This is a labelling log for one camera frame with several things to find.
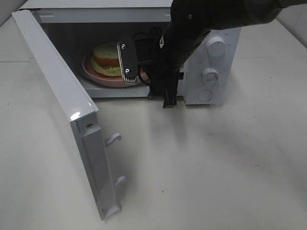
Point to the white lower microwave knob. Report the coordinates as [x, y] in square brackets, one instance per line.
[209, 76]

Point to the white microwave knob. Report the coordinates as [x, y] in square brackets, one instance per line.
[209, 76]
[216, 46]

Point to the white upper microwave knob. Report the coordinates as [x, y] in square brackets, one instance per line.
[216, 46]

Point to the pink round plate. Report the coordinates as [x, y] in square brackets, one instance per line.
[101, 79]

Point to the white microwave door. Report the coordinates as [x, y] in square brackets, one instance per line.
[74, 112]

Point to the white microwave oven body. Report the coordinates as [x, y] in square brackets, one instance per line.
[75, 26]

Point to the round white door button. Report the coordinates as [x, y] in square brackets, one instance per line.
[205, 95]

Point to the toast sandwich with lettuce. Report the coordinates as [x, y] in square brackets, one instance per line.
[105, 59]

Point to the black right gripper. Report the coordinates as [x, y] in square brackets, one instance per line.
[160, 55]

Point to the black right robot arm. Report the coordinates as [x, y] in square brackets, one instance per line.
[199, 17]

